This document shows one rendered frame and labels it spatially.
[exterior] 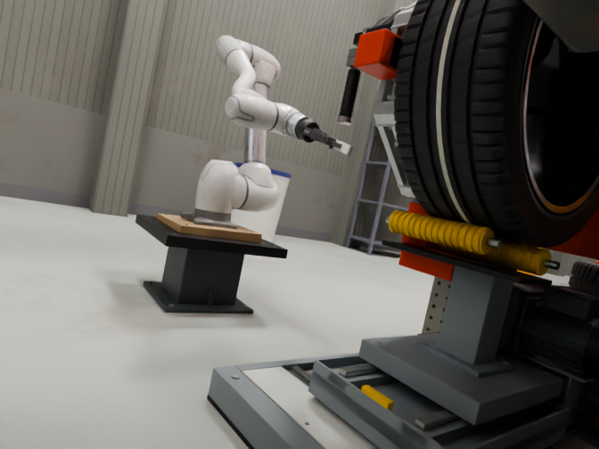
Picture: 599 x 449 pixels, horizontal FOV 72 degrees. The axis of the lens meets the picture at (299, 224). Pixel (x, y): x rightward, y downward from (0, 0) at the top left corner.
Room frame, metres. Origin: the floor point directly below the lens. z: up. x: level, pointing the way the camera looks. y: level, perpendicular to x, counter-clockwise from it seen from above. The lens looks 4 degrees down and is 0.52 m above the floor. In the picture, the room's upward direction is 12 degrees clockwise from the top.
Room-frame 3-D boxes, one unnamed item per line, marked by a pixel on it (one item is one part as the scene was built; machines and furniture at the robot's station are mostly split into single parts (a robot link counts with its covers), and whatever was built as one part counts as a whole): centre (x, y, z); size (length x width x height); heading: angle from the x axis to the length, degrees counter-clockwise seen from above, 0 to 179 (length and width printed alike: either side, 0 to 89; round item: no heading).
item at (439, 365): (0.97, -0.45, 0.32); 0.40 x 0.30 x 0.28; 128
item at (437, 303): (1.63, -0.64, 0.21); 0.10 x 0.10 x 0.42; 38
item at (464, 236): (0.95, -0.31, 0.51); 0.29 x 0.06 x 0.06; 38
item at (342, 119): (1.18, -0.06, 0.83); 0.04 x 0.04 x 0.16
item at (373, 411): (0.94, -0.40, 0.13); 0.50 x 0.36 x 0.10; 128
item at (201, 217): (1.76, 0.39, 0.36); 0.22 x 0.18 x 0.06; 118
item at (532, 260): (0.97, -0.45, 0.49); 0.29 x 0.06 x 0.06; 38
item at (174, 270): (1.77, 0.37, 0.15); 0.50 x 0.50 x 0.30; 34
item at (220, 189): (1.77, 0.37, 0.50); 0.18 x 0.16 x 0.22; 134
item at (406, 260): (1.08, -0.37, 0.48); 0.16 x 0.12 x 0.17; 38
